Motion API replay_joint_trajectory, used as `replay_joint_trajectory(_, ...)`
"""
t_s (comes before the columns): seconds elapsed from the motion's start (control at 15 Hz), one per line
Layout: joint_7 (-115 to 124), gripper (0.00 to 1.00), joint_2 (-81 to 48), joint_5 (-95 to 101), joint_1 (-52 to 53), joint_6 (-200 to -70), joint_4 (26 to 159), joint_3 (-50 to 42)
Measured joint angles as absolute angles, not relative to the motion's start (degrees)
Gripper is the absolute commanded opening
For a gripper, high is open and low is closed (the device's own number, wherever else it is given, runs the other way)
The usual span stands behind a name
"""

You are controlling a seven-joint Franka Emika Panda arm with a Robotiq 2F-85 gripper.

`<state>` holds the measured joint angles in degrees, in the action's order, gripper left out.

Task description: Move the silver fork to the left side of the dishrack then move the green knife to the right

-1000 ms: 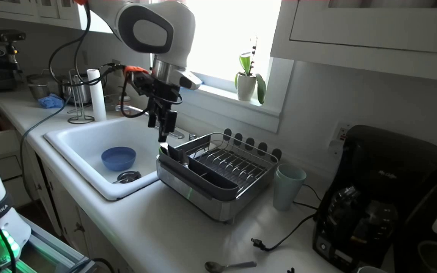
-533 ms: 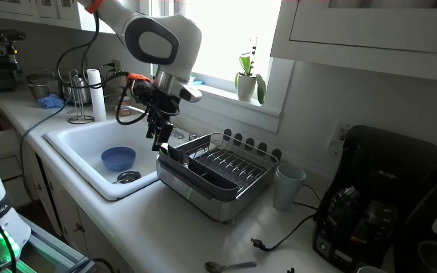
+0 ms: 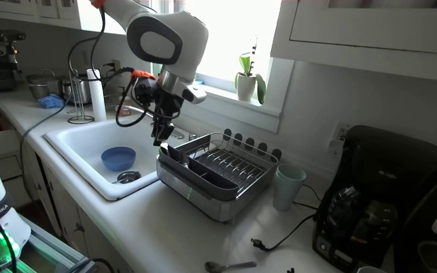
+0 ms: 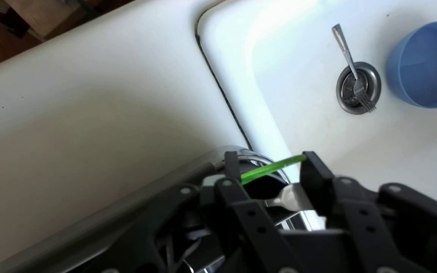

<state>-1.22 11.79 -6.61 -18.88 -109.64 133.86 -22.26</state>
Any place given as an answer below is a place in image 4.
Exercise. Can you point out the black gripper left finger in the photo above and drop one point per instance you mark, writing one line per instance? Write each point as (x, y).
(251, 217)

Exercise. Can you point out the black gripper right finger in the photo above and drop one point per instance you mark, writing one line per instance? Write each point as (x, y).
(371, 221)

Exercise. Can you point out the silver fork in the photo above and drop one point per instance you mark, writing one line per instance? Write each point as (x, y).
(292, 197)

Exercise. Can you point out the steel sink drain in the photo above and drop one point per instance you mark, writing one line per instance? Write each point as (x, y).
(374, 76)

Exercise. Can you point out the steel dish rack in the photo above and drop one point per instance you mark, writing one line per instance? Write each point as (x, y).
(102, 221)

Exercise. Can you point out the white sink basin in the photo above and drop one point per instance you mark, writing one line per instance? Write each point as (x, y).
(304, 76)

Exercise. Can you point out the blue bowl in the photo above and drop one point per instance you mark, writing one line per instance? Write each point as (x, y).
(425, 65)

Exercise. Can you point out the metal spoon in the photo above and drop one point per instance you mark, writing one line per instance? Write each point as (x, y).
(343, 45)

